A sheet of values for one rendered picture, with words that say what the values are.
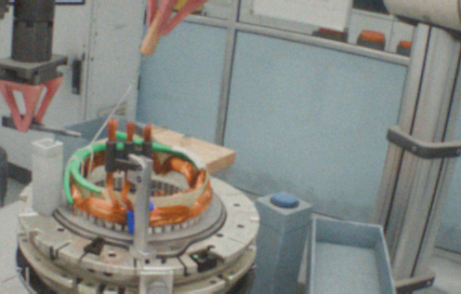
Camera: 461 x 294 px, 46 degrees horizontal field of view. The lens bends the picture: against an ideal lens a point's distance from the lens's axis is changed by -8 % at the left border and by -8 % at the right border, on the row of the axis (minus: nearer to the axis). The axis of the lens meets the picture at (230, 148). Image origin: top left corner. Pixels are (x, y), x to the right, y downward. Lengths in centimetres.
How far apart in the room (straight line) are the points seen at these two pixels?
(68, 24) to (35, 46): 229
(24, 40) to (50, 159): 16
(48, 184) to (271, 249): 43
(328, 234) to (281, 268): 15
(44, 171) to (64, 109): 244
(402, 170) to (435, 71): 18
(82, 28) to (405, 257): 228
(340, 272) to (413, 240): 24
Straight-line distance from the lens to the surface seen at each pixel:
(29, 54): 76
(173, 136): 113
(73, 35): 302
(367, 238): 88
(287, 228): 95
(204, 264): 65
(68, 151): 112
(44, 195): 71
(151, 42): 69
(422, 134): 95
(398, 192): 99
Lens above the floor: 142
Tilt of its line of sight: 19 degrees down
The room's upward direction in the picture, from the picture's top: 7 degrees clockwise
